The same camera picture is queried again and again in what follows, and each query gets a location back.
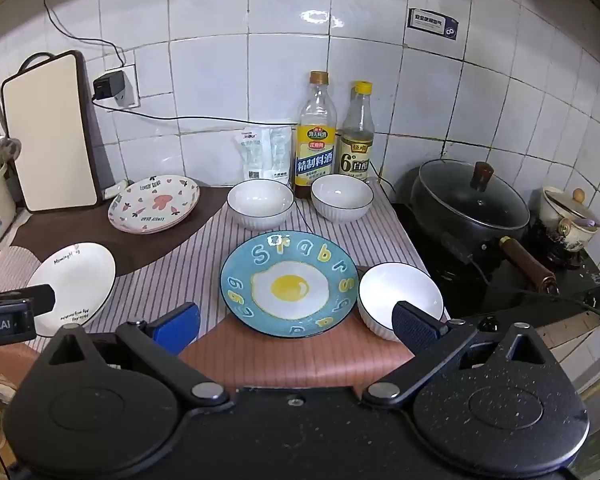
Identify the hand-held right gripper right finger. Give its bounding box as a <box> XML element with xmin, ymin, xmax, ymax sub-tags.
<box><xmin>362</xmin><ymin>301</ymin><xmax>547</xmax><ymax>409</ymax></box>

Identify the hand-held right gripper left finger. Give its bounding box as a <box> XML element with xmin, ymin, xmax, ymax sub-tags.
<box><xmin>47</xmin><ymin>302</ymin><xmax>231</xmax><ymax>409</ymax></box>

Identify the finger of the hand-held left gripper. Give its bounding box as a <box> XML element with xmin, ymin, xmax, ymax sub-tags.
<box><xmin>0</xmin><ymin>284</ymin><xmax>56</xmax><ymax>317</ymax></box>

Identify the white plate with black lettering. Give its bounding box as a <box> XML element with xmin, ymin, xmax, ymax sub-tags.
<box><xmin>26</xmin><ymin>242</ymin><xmax>117</xmax><ymax>337</ymax></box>

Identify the white ribbed bowl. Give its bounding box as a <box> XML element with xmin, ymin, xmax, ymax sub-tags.
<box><xmin>357</xmin><ymin>262</ymin><xmax>446</xmax><ymax>344</ymax></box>
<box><xmin>311</xmin><ymin>174</ymin><xmax>374</xmax><ymax>224</ymax></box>
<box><xmin>226</xmin><ymin>178</ymin><xmax>296</xmax><ymax>231</ymax></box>

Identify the blue fried egg plate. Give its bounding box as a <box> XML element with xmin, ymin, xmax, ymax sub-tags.
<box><xmin>219</xmin><ymin>231</ymin><xmax>360</xmax><ymax>339</ymax></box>

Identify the pink heart pattern plate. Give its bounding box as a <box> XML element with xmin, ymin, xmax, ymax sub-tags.
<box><xmin>107</xmin><ymin>175</ymin><xmax>201</xmax><ymax>235</ymax></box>

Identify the striped counter mat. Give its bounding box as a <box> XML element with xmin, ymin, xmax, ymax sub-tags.
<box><xmin>0</xmin><ymin>180</ymin><xmax>432</xmax><ymax>357</ymax></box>

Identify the brown counter mat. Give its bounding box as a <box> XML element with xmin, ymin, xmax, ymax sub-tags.
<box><xmin>17</xmin><ymin>185</ymin><xmax>232</xmax><ymax>279</ymax></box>

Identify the black stove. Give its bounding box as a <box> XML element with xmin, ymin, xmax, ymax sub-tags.
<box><xmin>390</xmin><ymin>202</ymin><xmax>600</xmax><ymax>322</ymax></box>

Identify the black pot with glass lid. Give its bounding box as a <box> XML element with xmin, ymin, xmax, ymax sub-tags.
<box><xmin>410</xmin><ymin>159</ymin><xmax>561</xmax><ymax>296</ymax></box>

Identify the glass lid with brown knob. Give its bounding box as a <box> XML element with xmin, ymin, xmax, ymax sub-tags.
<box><xmin>416</xmin><ymin>160</ymin><xmax>531</xmax><ymax>232</ymax></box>

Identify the metal ladle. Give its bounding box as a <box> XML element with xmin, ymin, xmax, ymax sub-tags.
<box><xmin>0</xmin><ymin>52</ymin><xmax>22</xmax><ymax>162</ymax></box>

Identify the white cutting board brown edge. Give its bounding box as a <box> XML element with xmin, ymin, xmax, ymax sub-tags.
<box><xmin>1</xmin><ymin>50</ymin><xmax>104</xmax><ymax>213</ymax></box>

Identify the clear vinegar bottle yellow cap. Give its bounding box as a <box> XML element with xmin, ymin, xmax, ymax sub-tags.
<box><xmin>339</xmin><ymin>80</ymin><xmax>377</xmax><ymax>184</ymax></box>

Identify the white powder bag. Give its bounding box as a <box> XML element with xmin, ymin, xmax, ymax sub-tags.
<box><xmin>232</xmin><ymin>122</ymin><xmax>297</xmax><ymax>184</ymax></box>

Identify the cream ceramic pot with lid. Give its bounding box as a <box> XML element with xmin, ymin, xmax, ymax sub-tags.
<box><xmin>537</xmin><ymin>186</ymin><xmax>600</xmax><ymax>254</ymax></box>

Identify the cooking wine bottle yellow label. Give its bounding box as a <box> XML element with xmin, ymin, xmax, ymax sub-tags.
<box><xmin>293</xmin><ymin>71</ymin><xmax>339</xmax><ymax>200</ymax></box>

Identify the black power adapter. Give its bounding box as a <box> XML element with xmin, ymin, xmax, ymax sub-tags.
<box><xmin>92</xmin><ymin>71</ymin><xmax>127</xmax><ymax>104</ymax></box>

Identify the white knife handle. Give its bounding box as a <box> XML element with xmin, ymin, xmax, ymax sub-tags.
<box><xmin>102</xmin><ymin>179</ymin><xmax>131</xmax><ymax>200</ymax></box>

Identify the thin black cable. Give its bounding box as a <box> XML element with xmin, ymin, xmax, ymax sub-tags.
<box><xmin>91</xmin><ymin>97</ymin><xmax>301</xmax><ymax>127</ymax></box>
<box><xmin>43</xmin><ymin>0</ymin><xmax>127</xmax><ymax>77</ymax></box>

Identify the white wall socket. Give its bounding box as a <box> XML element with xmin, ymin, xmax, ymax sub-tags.
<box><xmin>102</xmin><ymin>63</ymin><xmax>141</xmax><ymax>110</ymax></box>

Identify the dark wall sticker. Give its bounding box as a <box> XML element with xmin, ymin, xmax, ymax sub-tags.
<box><xmin>407</xmin><ymin>7</ymin><xmax>461</xmax><ymax>41</ymax></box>

